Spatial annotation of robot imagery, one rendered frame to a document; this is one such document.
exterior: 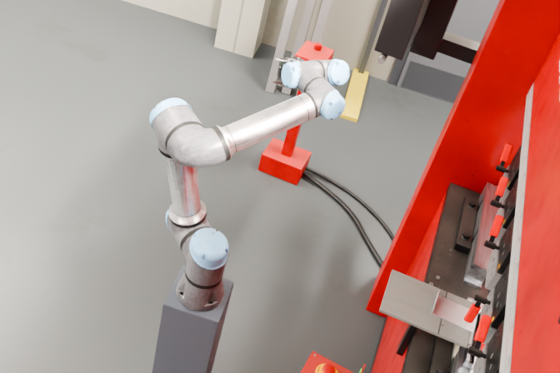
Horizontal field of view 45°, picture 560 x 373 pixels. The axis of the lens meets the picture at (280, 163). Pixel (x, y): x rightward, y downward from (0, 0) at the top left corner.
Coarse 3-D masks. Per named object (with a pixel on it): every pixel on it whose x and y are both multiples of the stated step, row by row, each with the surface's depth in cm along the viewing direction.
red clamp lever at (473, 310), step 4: (476, 296) 169; (480, 296) 169; (476, 300) 169; (480, 300) 169; (484, 300) 169; (472, 304) 172; (476, 304) 171; (480, 304) 170; (484, 304) 169; (488, 304) 169; (472, 308) 171; (476, 308) 171; (480, 308) 171; (468, 312) 173; (472, 312) 172; (476, 312) 171; (464, 316) 175; (468, 316) 173; (472, 316) 173; (464, 320) 175; (468, 320) 174; (472, 320) 174
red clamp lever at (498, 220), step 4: (496, 216) 187; (500, 216) 186; (496, 220) 186; (500, 220) 186; (492, 224) 187; (496, 224) 186; (500, 224) 186; (492, 228) 186; (496, 228) 185; (500, 228) 186; (492, 232) 185; (496, 232) 185; (492, 236) 185; (496, 236) 185; (492, 240) 185; (484, 244) 185; (488, 244) 184; (492, 244) 184; (492, 248) 184; (496, 248) 184
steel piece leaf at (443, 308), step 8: (440, 296) 201; (440, 304) 199; (448, 304) 200; (456, 304) 200; (432, 312) 196; (440, 312) 196; (448, 312) 197; (456, 312) 198; (464, 312) 198; (448, 320) 195; (456, 320) 195; (464, 328) 193
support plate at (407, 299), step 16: (400, 272) 206; (400, 288) 201; (416, 288) 202; (432, 288) 204; (384, 304) 194; (400, 304) 196; (416, 304) 197; (432, 304) 198; (464, 304) 201; (400, 320) 192; (416, 320) 192; (432, 320) 194; (448, 336) 190; (464, 336) 191
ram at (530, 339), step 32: (544, 64) 231; (544, 96) 209; (544, 128) 190; (544, 160) 174; (544, 192) 161; (544, 224) 150; (512, 256) 167; (544, 256) 140; (544, 288) 131; (544, 320) 124; (512, 352) 135; (544, 352) 117
